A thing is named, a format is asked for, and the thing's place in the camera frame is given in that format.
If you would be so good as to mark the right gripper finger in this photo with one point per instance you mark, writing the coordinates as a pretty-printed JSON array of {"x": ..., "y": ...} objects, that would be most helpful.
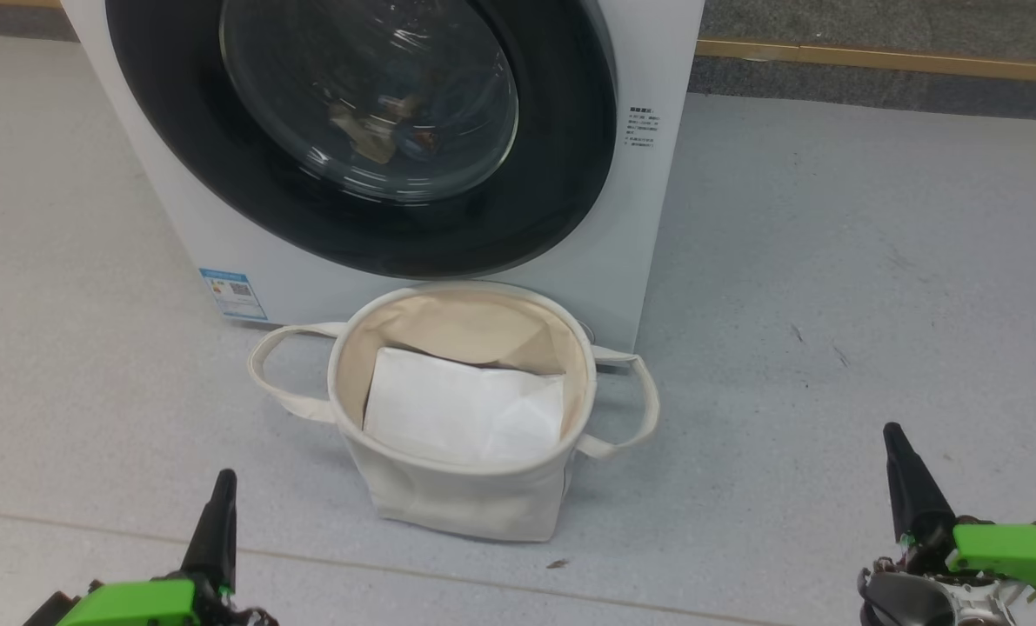
[{"x": 913, "y": 496}]

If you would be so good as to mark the yellow wooden baseboard strip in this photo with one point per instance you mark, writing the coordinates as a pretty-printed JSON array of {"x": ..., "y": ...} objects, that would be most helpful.
[{"x": 883, "y": 60}]

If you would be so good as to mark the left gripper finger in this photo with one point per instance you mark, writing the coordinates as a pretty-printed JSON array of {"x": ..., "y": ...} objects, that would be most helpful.
[{"x": 215, "y": 539}]

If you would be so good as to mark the cream canvas laundry basket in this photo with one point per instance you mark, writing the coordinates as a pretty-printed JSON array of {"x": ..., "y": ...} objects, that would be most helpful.
[{"x": 457, "y": 504}]

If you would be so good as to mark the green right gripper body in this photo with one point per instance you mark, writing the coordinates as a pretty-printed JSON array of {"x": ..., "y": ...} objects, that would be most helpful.
[{"x": 1013, "y": 552}]

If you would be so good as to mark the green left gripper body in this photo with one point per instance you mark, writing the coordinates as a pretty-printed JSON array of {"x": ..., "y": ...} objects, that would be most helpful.
[{"x": 135, "y": 604}]

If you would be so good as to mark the white folded sheet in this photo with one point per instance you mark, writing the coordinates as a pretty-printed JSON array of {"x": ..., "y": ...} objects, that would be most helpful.
[{"x": 448, "y": 404}]

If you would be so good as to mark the white front-load washing machine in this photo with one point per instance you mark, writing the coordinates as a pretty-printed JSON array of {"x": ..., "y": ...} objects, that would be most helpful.
[{"x": 648, "y": 217}]

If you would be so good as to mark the blue patterned garment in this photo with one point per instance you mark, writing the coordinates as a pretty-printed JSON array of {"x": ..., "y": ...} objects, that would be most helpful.
[{"x": 378, "y": 130}]

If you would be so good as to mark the blue energy label sticker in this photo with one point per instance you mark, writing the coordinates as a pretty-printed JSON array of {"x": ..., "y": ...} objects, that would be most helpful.
[{"x": 233, "y": 296}]

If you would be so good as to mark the glass washing machine door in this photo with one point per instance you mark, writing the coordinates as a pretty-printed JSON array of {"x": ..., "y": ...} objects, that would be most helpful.
[{"x": 178, "y": 130}]

